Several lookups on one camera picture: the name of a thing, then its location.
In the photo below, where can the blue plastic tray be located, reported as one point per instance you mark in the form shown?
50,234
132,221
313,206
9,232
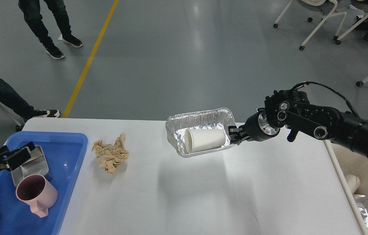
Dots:
64,153

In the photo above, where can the pink mug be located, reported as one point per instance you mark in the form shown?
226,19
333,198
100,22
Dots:
38,193

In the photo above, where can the beige plastic bin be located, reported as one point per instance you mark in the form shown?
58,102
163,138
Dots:
353,164

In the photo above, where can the brown paper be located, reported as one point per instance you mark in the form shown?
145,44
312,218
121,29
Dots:
110,156

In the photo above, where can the person in dark jeans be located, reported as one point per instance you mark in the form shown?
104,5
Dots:
10,98

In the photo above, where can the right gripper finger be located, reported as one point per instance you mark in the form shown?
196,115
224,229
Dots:
237,135

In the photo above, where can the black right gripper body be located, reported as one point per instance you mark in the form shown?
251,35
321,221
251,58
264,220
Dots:
258,129

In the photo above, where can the stainless steel tray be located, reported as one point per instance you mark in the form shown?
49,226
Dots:
37,164

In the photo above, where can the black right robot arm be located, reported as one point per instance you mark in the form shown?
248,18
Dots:
292,109

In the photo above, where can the white paper cup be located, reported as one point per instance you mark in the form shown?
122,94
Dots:
197,140

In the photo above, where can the aluminium foil tray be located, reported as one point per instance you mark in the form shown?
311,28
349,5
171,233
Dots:
176,126

